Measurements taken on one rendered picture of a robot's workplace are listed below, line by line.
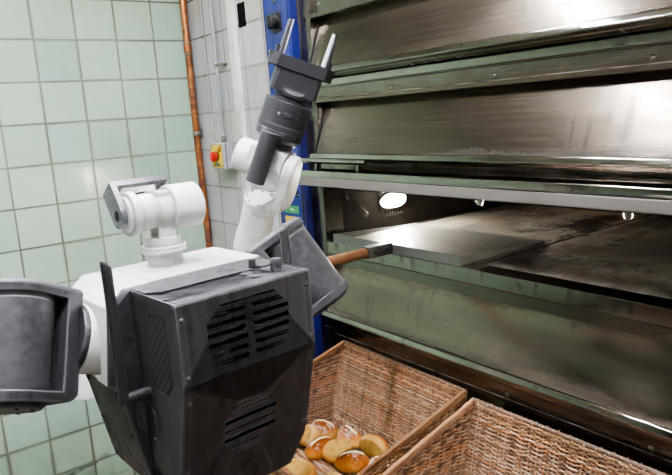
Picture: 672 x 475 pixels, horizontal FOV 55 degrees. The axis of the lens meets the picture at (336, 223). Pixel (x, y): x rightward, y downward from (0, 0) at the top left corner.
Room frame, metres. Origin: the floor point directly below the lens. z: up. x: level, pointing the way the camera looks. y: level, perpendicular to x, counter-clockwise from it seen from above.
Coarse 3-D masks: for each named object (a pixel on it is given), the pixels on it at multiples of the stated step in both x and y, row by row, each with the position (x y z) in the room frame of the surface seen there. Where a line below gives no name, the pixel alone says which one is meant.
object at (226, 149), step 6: (216, 144) 2.55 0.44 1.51; (222, 144) 2.51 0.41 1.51; (228, 144) 2.53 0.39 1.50; (234, 144) 2.54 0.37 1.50; (216, 150) 2.55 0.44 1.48; (222, 150) 2.51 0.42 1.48; (228, 150) 2.52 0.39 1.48; (222, 156) 2.51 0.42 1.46; (228, 156) 2.52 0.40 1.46; (216, 162) 2.55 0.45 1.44; (222, 162) 2.51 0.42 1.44; (228, 162) 2.52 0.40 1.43; (216, 168) 2.57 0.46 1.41; (222, 168) 2.52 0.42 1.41; (228, 168) 2.52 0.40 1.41
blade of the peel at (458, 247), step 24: (336, 240) 2.06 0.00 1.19; (360, 240) 1.96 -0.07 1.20; (384, 240) 2.02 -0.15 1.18; (408, 240) 1.99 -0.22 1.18; (432, 240) 1.97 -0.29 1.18; (456, 240) 1.94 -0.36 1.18; (480, 240) 1.91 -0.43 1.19; (504, 240) 1.89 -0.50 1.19; (528, 240) 1.86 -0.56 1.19; (456, 264) 1.64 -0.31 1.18
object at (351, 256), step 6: (348, 252) 1.76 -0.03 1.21; (354, 252) 1.76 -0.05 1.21; (360, 252) 1.77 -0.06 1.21; (366, 252) 1.78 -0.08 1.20; (330, 258) 1.72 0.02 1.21; (336, 258) 1.72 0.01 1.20; (342, 258) 1.73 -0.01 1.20; (348, 258) 1.74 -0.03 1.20; (354, 258) 1.76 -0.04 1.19; (360, 258) 1.77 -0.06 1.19; (336, 264) 1.72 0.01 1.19
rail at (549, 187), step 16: (304, 176) 1.93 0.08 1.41; (320, 176) 1.86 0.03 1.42; (336, 176) 1.79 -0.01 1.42; (352, 176) 1.74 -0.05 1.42; (368, 176) 1.68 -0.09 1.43; (384, 176) 1.63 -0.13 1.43; (400, 176) 1.58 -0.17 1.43; (416, 176) 1.54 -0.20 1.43; (560, 192) 1.22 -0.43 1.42; (576, 192) 1.19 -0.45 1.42; (592, 192) 1.16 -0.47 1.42; (608, 192) 1.14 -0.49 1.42; (624, 192) 1.11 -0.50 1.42; (640, 192) 1.09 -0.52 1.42; (656, 192) 1.07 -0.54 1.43
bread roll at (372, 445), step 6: (360, 438) 1.79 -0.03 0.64; (366, 438) 1.77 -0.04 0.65; (372, 438) 1.76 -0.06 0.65; (378, 438) 1.76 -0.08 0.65; (360, 444) 1.78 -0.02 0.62; (366, 444) 1.77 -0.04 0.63; (372, 444) 1.75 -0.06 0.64; (378, 444) 1.74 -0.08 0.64; (384, 444) 1.74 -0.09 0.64; (366, 450) 1.77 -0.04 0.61; (372, 450) 1.75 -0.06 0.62; (378, 450) 1.74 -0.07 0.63; (384, 450) 1.73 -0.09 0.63; (372, 456) 1.75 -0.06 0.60
